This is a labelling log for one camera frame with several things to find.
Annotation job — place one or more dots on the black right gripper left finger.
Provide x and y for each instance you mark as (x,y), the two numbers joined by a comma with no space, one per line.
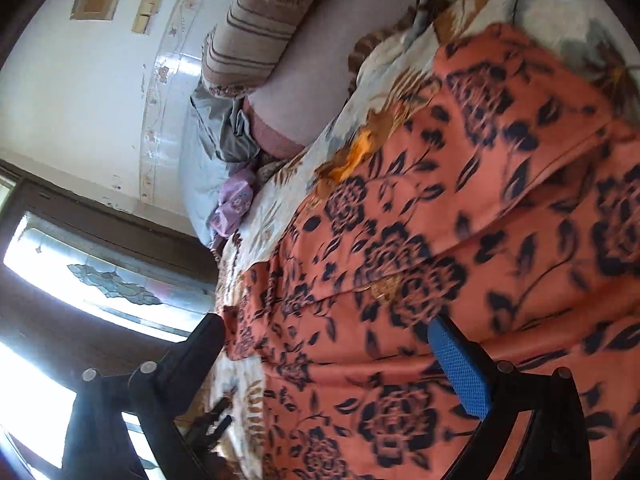
(97,443)

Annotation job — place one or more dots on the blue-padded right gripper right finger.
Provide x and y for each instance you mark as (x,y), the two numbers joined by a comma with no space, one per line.
(555,445)

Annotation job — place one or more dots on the orange black floral garment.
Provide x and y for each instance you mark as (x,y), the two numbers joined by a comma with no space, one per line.
(506,196)

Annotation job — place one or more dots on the stained glass window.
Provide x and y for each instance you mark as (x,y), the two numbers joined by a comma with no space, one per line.
(83,288)

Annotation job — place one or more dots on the purple floral small garment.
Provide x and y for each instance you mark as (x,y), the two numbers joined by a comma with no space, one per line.
(234,200)

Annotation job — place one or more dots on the grey-blue pillow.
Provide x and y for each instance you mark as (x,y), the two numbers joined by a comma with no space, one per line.
(217,142)

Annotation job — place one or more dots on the striped floral bolster pillow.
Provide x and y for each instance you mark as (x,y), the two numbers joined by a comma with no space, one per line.
(243,49)

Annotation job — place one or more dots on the mauve bed sheet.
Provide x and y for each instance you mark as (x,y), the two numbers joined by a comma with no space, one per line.
(312,80)

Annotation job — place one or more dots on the cream leaf-pattern quilted blanket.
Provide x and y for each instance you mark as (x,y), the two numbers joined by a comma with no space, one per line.
(397,69)

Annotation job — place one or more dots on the beige wall switch plate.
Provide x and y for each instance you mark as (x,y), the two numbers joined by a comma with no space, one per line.
(145,13)

